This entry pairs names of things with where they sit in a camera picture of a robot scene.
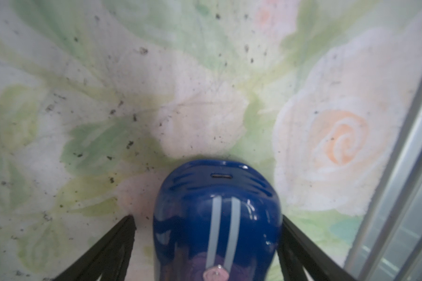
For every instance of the aluminium front rail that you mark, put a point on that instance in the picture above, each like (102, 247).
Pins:
(393, 196)

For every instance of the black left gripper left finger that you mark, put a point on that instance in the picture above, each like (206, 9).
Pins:
(108, 259)

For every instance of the floral table mat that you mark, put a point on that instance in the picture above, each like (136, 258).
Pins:
(100, 100)

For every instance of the blue electric shaver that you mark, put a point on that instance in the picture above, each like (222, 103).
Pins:
(215, 220)

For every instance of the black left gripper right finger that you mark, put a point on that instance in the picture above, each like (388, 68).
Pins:
(302, 260)

